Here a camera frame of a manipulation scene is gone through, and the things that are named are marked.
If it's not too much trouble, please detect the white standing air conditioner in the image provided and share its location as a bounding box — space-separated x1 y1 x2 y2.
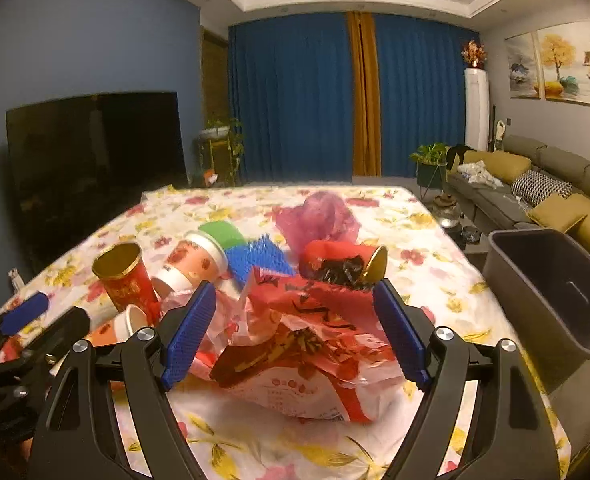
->
464 68 490 152

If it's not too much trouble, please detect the black plastic bag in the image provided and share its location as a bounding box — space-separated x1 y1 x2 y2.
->
313 256 365 289

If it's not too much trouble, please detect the grey sectional sofa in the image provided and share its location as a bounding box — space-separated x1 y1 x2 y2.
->
444 136 590 254

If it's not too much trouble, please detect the mustard cushion far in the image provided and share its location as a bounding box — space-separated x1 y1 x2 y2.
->
464 151 531 185

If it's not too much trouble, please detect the black television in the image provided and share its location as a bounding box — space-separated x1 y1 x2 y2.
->
6 91 188 272

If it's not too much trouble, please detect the patterned pillow far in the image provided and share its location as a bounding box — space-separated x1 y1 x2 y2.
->
512 170 574 207

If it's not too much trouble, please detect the red flower decoration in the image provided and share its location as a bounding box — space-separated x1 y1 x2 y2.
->
461 40 488 70

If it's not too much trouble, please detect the blue foam net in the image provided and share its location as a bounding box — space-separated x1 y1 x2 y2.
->
224 235 295 286

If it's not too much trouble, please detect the plant on wooden stand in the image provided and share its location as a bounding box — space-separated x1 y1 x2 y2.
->
196 117 244 188

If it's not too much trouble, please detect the mustard cushion small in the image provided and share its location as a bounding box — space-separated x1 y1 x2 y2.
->
527 194 587 233

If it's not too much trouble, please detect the left landscape painting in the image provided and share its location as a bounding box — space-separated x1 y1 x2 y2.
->
504 32 540 99

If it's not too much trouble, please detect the orange curtain strip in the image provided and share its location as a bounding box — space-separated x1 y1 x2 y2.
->
346 12 383 177

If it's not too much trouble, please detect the floral tablecloth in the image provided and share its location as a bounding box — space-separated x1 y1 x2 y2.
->
0 184 573 480

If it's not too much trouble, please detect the red white plastic bag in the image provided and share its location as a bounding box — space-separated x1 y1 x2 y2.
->
188 268 404 422

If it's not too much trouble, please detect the blue curtain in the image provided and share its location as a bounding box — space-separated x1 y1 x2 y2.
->
229 13 479 182

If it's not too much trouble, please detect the white cloth on sofa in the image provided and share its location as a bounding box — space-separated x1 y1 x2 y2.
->
458 160 503 190

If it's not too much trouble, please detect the potted green plant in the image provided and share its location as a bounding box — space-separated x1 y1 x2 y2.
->
410 142 448 200

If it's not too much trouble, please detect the glass teapot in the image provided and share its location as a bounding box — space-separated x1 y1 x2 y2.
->
432 193 462 231

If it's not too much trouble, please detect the sailboat tree painting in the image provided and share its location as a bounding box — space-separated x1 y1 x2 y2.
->
536 20 590 106

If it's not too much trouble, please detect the purple pink plastic bag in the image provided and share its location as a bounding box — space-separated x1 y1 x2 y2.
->
273 191 361 255

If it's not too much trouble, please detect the red gold paper cup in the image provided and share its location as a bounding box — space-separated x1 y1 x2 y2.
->
92 242 160 326

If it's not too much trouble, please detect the white orange paper cup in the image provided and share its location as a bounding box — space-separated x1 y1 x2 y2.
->
150 230 228 299

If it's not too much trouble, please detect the dark grey trash bin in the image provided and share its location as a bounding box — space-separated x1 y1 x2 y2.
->
482 229 590 392

